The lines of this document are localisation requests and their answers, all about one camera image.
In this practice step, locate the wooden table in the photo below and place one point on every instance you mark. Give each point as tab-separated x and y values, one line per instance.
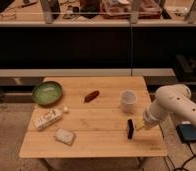
100	126

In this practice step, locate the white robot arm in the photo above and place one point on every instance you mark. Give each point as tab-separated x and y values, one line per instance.
167	99

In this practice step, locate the white plastic cup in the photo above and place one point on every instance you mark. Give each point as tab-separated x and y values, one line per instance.
128	99

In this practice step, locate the white rectangular box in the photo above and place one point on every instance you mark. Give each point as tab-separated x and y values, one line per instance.
47	119

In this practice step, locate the white sponge block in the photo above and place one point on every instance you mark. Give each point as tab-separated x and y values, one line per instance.
65	136

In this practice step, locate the red-brown sausage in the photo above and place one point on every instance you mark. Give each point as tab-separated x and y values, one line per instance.
91	96

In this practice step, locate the background workbench shelf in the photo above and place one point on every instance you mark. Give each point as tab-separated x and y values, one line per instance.
98	13

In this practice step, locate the green bowl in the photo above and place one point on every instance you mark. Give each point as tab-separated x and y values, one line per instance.
47	93

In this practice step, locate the black blue foot pedal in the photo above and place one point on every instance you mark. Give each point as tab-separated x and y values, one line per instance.
186	133

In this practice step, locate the yellow-tipped gripper finger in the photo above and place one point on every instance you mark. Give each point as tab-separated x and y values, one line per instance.
139	126

